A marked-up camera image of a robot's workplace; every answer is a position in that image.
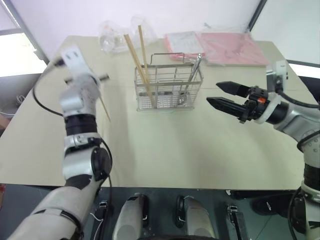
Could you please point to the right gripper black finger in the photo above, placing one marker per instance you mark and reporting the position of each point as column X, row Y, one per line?
column 235, row 88
column 227, row 105

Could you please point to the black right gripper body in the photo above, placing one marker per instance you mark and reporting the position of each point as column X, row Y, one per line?
column 255, row 100

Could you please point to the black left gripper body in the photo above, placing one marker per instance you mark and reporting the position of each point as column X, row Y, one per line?
column 104, row 76

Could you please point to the wooden chopstick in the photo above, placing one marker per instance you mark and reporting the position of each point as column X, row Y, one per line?
column 133, row 53
column 142, row 42
column 105, row 110

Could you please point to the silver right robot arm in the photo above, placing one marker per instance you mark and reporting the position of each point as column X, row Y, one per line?
column 297, row 120

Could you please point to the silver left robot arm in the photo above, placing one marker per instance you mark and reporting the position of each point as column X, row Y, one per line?
column 75, row 162

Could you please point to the metal spoon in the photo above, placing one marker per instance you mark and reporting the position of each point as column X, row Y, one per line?
column 196, row 65

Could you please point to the pink plastic folder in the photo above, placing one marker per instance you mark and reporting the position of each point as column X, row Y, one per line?
column 232, row 48

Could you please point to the clear plastic bag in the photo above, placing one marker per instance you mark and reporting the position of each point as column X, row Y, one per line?
column 146, row 27
column 110, row 37

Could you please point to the pink white paper packet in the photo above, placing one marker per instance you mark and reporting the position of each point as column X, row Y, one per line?
column 182, row 43

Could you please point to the grey rounded right leg shell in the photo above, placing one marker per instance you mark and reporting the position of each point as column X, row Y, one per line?
column 197, row 217

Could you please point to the grey rounded leg shell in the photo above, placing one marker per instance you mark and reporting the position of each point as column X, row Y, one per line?
column 130, row 217
column 197, row 217

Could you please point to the grey rounded left leg shell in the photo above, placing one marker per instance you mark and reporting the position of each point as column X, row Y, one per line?
column 130, row 217

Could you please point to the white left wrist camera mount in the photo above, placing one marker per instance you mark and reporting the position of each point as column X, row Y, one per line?
column 72, row 58

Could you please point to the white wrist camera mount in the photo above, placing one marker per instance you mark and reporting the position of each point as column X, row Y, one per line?
column 72, row 58
column 281, row 71

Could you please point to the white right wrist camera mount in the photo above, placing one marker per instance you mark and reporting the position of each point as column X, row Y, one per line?
column 281, row 71

